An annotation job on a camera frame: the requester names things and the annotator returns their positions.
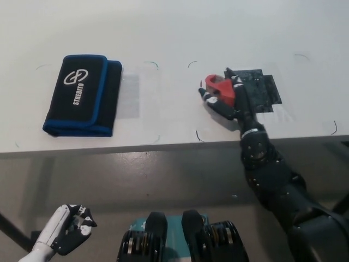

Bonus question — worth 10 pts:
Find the black pouch notebook blue trim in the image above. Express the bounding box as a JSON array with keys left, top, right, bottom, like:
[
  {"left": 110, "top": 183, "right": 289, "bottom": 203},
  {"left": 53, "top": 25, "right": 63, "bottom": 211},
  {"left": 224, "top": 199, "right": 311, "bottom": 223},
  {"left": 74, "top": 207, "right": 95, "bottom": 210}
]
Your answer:
[{"left": 42, "top": 54, "right": 123, "bottom": 138}]

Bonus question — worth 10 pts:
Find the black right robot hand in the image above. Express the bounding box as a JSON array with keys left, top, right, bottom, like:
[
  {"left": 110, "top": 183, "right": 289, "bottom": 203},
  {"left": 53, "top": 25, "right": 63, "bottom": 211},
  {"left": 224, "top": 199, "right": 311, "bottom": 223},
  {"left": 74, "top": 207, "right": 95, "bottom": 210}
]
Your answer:
[{"left": 197, "top": 67, "right": 267, "bottom": 135}]

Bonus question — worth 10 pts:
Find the red tape dispenser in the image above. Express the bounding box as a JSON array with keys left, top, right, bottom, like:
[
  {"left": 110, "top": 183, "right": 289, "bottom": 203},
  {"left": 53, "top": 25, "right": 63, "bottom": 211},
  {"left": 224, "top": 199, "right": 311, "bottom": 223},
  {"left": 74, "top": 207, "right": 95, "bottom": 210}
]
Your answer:
[{"left": 204, "top": 74, "right": 236, "bottom": 108}]

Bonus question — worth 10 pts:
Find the black ribbed robot body block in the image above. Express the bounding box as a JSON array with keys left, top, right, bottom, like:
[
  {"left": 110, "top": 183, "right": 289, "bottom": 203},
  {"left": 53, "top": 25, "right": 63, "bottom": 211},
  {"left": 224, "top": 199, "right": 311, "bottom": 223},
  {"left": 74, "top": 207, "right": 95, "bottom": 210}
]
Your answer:
[
  {"left": 116, "top": 211, "right": 169, "bottom": 262},
  {"left": 181, "top": 209, "right": 249, "bottom": 262}
]

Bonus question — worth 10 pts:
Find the black tape patch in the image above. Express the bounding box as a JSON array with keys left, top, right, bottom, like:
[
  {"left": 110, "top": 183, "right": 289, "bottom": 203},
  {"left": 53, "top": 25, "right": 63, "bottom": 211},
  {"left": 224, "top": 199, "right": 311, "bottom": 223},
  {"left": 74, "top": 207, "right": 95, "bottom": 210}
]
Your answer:
[{"left": 224, "top": 68, "right": 283, "bottom": 114}]

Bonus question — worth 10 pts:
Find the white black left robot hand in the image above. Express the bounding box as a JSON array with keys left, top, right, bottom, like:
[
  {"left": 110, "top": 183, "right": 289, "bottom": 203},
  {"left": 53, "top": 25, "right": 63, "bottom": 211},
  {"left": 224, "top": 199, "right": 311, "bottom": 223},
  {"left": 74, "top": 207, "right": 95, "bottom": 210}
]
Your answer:
[{"left": 34, "top": 203, "right": 98, "bottom": 257}]

